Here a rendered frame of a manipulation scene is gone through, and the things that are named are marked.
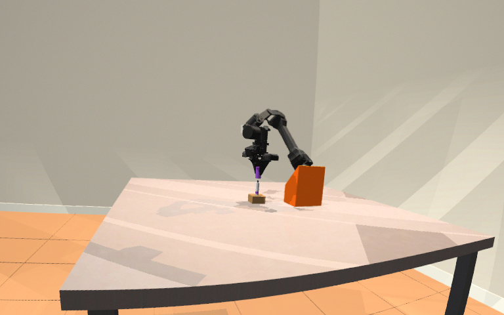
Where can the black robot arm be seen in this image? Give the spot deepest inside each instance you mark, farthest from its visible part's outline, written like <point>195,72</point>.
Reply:
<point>251,130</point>

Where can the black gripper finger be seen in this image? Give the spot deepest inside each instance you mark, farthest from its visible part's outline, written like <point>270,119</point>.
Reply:
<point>262,166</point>
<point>255,163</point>

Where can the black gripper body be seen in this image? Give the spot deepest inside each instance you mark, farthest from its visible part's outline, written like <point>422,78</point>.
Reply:
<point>265,155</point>

